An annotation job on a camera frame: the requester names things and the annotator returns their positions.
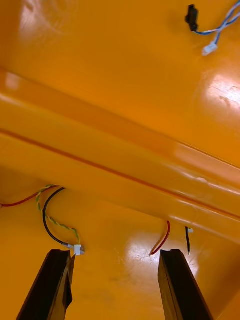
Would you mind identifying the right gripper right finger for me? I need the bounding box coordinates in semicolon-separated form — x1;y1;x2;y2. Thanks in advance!
157;248;215;320

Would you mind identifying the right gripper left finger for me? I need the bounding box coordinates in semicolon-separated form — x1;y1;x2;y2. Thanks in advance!
16;249;76;320

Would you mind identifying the red green-yellow black wire harness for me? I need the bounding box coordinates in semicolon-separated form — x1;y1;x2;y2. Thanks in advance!
0;184;195;257

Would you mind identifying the blue-white wire harness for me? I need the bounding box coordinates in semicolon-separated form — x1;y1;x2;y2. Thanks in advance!
184;0;240;57

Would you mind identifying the yellow-orange plastic bin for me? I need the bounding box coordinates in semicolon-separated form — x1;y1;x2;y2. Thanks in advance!
0;0;240;219
0;129;240;320

